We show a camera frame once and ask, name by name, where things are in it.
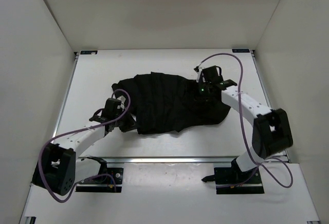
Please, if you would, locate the black skirt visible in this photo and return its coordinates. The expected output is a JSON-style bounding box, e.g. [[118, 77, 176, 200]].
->
[[112, 72, 230, 135]]

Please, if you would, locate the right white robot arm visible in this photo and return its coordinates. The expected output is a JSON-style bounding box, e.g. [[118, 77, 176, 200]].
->
[[194, 66, 293, 183]]

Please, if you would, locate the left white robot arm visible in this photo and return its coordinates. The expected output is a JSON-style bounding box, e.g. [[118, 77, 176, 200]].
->
[[32, 98, 135, 202]]

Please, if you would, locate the right blue label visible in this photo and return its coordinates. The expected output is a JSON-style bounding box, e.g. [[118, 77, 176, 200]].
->
[[232, 48, 250, 53]]

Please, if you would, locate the blue label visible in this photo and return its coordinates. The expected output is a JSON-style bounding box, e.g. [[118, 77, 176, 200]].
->
[[232, 48, 250, 53], [80, 50, 98, 55]]

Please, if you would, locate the left blue label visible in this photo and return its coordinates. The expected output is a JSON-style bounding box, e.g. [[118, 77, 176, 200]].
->
[[80, 50, 98, 55]]

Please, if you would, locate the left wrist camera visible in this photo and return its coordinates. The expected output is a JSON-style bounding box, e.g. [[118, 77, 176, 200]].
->
[[117, 95, 127, 109]]

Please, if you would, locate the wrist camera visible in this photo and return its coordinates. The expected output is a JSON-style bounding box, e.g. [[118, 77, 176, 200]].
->
[[194, 65, 204, 83], [117, 95, 127, 109]]

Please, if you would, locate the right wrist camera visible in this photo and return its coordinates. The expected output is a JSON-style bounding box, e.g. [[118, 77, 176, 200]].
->
[[194, 65, 204, 83]]

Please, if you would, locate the aluminium rail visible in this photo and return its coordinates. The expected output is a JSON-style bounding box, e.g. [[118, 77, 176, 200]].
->
[[102, 155, 237, 164]]

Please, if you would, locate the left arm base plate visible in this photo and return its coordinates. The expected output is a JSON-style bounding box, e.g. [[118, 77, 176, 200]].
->
[[76, 164, 124, 193]]

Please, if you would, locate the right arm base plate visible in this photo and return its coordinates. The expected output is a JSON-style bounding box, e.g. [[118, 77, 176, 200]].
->
[[202, 167, 265, 195]]

